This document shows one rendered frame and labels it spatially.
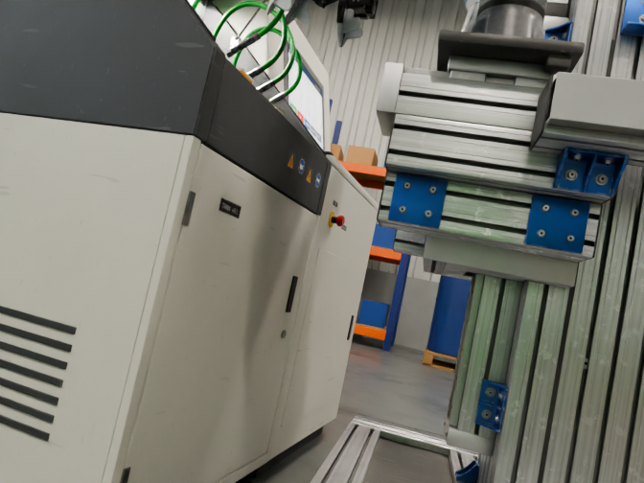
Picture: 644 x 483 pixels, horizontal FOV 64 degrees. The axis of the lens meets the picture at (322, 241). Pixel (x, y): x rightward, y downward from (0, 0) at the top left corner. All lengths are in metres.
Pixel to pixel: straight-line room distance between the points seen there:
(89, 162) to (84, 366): 0.36
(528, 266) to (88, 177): 0.81
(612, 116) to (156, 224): 0.70
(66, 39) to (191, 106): 0.33
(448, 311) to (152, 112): 5.10
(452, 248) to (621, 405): 0.41
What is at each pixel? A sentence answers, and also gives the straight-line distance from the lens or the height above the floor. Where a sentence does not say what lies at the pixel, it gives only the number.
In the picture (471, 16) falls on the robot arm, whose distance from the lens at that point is 1.76.
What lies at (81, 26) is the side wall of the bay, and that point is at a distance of 1.15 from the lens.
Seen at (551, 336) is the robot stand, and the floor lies 0.58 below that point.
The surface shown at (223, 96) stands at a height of 0.88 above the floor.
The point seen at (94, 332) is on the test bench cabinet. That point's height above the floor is 0.43.
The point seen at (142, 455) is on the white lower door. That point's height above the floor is 0.24.
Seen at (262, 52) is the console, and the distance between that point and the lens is 1.79.
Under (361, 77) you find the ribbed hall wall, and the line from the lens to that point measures 8.51.
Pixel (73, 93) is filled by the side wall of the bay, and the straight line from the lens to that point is 1.10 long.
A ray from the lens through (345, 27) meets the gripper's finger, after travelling 1.42.
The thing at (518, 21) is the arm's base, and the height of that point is 1.09.
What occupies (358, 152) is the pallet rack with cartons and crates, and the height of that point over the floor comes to 2.39.
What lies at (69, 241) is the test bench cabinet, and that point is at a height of 0.57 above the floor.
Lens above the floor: 0.59
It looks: 5 degrees up
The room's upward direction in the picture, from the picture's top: 12 degrees clockwise
